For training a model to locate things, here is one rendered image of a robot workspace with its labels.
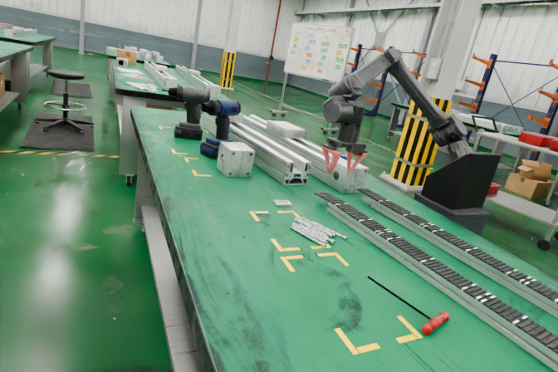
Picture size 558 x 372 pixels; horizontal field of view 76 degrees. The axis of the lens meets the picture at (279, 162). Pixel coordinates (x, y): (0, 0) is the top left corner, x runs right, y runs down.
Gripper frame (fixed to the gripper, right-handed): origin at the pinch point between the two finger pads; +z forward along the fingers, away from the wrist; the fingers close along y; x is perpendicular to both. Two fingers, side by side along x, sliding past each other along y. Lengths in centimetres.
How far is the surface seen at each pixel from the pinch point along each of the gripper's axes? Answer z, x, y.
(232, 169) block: 9.6, -27.4, 21.3
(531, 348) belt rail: 12, 58, 2
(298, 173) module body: 8.4, -19.2, 0.1
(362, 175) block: 6.1, -10.3, -21.3
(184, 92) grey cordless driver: -8, -74, 25
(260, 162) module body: 10.2, -36.5, 5.6
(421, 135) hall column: 29, -180, -287
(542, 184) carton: 76, -126, -507
